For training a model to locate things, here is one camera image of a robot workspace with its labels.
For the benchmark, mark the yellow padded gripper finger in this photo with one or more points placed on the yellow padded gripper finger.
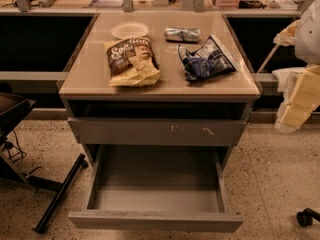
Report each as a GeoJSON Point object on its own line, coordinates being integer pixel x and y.
{"type": "Point", "coordinates": [301, 98]}
{"type": "Point", "coordinates": [287, 36]}

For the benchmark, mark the brown tortilla chip bag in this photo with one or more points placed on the brown tortilla chip bag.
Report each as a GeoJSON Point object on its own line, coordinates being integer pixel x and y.
{"type": "Point", "coordinates": [132, 63]}

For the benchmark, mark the blue crumpled chip bag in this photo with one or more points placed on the blue crumpled chip bag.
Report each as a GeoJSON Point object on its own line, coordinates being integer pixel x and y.
{"type": "Point", "coordinates": [207, 62]}

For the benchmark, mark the grey drawer cabinet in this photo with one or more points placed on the grey drawer cabinet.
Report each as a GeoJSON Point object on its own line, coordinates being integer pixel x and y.
{"type": "Point", "coordinates": [86, 91]}

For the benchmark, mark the open grey lower drawer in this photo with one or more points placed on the open grey lower drawer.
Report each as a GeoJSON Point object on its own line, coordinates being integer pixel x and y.
{"type": "Point", "coordinates": [163, 188]}

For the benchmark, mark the grey upper drawer front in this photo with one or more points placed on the grey upper drawer front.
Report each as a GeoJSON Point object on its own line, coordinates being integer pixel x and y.
{"type": "Point", "coordinates": [165, 132]}

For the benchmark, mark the silver crushed can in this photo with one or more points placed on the silver crushed can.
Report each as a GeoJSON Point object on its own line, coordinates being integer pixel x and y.
{"type": "Point", "coordinates": [182, 34]}

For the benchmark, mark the black caster wheel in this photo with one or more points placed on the black caster wheel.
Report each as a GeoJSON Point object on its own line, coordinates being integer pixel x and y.
{"type": "Point", "coordinates": [307, 216]}

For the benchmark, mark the white paper bowl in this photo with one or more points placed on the white paper bowl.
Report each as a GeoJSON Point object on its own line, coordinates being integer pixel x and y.
{"type": "Point", "coordinates": [129, 29]}

